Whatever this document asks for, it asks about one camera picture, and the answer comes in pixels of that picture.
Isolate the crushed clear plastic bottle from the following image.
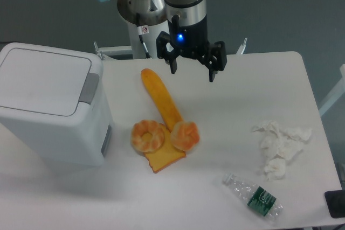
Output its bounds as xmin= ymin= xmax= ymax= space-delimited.
xmin=222 ymin=173 xmax=284 ymax=221

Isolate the round knotted bread roll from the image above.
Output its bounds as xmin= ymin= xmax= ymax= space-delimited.
xmin=170 ymin=121 xmax=200 ymax=152

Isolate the white trash can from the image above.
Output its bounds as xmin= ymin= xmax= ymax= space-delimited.
xmin=1 ymin=43 xmax=113 ymax=166

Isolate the black device at edge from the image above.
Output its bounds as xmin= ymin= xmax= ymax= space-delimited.
xmin=325 ymin=190 xmax=344 ymax=218

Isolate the ring-shaped orange bread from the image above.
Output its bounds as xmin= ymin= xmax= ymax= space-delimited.
xmin=130 ymin=120 xmax=165 ymax=152

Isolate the orange toast slice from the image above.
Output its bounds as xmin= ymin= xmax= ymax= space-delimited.
xmin=144 ymin=123 xmax=186 ymax=173

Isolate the white frame bar right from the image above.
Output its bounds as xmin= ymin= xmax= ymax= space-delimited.
xmin=319 ymin=64 xmax=344 ymax=117

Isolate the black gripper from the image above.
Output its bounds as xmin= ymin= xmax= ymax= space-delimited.
xmin=156 ymin=15 xmax=227 ymax=82

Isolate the crumpled white tissue paper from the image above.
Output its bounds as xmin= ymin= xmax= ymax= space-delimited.
xmin=252 ymin=120 xmax=313 ymax=182

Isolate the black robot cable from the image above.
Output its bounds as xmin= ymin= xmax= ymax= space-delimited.
xmin=135 ymin=14 xmax=151 ymax=59

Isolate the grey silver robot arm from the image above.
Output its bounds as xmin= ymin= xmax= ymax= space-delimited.
xmin=99 ymin=0 xmax=227 ymax=81

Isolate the long orange baguette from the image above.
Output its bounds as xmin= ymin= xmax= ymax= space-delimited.
xmin=141 ymin=68 xmax=183 ymax=131

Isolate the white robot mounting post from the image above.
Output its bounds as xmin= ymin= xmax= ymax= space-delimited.
xmin=127 ymin=21 xmax=169 ymax=59

